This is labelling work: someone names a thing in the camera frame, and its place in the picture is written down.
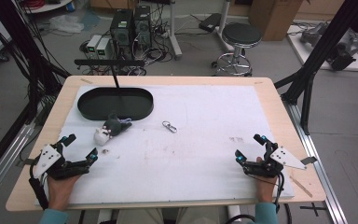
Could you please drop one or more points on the white power supply unit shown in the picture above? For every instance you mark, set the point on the white power supply unit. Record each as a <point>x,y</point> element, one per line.
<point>104,48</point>
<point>93,45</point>

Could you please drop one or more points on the white table mat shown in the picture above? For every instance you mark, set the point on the white table mat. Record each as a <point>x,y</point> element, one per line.
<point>183,155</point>

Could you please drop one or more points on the person's left hand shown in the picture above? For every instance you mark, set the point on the person's left hand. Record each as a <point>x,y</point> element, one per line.
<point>60,189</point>

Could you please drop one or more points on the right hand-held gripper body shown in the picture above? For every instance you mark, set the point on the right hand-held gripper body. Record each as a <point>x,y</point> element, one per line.
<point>284,157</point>

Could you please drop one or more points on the grey machine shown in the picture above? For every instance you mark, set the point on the grey machine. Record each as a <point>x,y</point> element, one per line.
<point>345,46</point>

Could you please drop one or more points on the white floor board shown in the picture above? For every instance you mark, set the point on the white floor board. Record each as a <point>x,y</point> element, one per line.
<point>304,53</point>

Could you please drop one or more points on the black frame strut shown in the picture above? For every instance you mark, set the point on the black frame strut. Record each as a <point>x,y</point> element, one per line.
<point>323,46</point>
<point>15,37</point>

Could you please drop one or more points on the black flat box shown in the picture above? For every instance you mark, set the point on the black flat box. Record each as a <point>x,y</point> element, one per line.
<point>209,22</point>

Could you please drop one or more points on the thin wooden stick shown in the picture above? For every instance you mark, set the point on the thin wooden stick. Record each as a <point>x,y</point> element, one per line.
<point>301,187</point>

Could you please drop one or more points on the aluminium rail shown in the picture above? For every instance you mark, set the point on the aluminium rail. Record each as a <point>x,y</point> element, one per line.
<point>317,161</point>
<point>6,161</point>

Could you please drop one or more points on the clear plastic bag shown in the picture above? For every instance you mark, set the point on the clear plastic bag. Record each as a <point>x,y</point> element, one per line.
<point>66,24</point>

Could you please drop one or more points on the white round table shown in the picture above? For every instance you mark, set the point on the white round table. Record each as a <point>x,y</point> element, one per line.
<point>51,6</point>

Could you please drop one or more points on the silver metal carabiner clip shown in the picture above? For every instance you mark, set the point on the silver metal carabiner clip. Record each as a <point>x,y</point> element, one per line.
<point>174,128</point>

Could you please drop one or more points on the white-legged desk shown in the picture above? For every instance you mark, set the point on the white-legged desk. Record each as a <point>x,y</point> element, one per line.
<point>174,43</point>

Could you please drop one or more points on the person's legs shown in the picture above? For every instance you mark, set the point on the person's legs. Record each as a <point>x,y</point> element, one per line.
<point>143,216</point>

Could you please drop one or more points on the large brown cardboard box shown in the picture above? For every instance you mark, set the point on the large brown cardboard box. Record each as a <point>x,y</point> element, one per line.
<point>273,18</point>

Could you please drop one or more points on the black hanger stand with tray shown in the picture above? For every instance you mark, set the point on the black hanger stand with tray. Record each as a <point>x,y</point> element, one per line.
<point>115,104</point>

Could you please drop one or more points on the black round stool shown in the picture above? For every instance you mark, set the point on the black round stool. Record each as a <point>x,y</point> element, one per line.
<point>241,34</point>

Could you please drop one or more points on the person's right hand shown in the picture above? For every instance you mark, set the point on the person's right hand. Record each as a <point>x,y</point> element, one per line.
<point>264,189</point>

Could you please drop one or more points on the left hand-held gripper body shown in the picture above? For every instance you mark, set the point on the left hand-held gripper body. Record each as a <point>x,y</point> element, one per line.
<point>45,160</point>

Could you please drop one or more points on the white table leg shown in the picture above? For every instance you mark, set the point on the white table leg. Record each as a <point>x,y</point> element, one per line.
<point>104,216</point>
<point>234,214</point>

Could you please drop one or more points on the black computer tower green label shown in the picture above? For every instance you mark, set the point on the black computer tower green label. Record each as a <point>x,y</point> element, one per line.
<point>122,31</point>

